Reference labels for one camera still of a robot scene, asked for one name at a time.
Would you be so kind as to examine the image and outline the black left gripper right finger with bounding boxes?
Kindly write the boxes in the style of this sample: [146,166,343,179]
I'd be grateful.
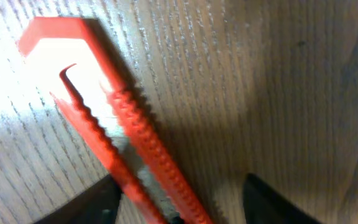
[242,173,319,224]

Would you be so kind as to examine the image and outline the red utility knife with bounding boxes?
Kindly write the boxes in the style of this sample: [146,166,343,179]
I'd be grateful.
[17,17,212,224]

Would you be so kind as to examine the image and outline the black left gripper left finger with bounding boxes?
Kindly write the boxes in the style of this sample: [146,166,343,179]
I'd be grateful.
[35,175,122,224]

